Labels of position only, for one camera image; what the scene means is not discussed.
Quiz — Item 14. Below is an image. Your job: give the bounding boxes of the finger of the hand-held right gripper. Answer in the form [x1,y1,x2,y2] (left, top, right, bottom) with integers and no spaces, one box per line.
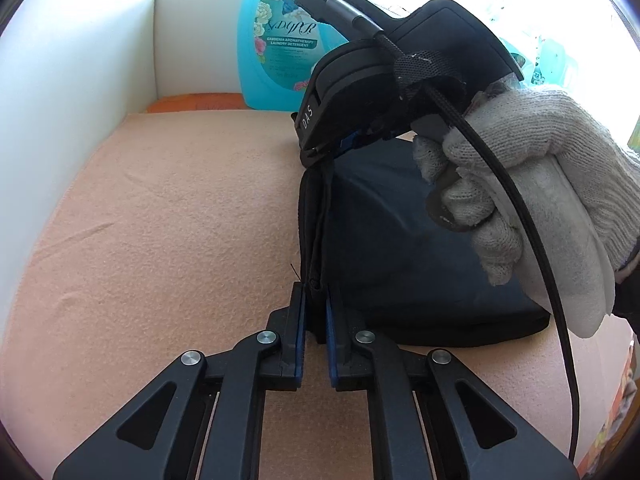
[336,130,373,157]

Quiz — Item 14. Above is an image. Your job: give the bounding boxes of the peach blanket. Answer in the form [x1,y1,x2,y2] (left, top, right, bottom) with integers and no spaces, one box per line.
[0,108,640,480]

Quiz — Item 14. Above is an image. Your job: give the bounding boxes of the blue laundry detergent bottle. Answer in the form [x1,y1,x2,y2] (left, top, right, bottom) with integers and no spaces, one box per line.
[236,0,353,111]

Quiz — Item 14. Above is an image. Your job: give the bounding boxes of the person's right hand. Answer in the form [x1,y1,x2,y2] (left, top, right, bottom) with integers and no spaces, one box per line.
[412,72,640,338]

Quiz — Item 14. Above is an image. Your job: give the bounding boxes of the orange cloth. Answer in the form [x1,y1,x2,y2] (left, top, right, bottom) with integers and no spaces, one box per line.
[147,91,249,114]

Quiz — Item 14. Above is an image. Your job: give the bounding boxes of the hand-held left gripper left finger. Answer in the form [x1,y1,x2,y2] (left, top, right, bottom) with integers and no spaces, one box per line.
[53,282,306,480]

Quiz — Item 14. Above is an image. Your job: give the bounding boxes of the black braided cable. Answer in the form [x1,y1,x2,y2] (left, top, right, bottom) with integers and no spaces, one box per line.
[327,0,581,463]

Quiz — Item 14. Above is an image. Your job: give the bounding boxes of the dark navy pants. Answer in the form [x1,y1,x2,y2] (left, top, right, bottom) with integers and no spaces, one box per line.
[298,136,550,348]

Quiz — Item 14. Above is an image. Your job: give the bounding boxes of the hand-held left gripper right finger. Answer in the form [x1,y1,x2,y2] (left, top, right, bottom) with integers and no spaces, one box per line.
[325,292,581,480]

